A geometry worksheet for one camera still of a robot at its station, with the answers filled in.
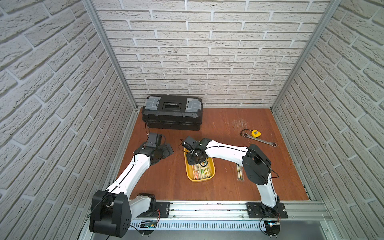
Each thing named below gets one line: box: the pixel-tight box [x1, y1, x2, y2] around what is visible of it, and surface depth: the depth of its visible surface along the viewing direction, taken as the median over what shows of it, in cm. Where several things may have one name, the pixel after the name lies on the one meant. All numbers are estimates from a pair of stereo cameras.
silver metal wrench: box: [242, 132, 278, 148], surface depth 102 cm
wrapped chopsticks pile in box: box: [192, 157, 212, 180], surface depth 86 cm
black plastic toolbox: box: [141, 95, 203, 131], surface depth 99 cm
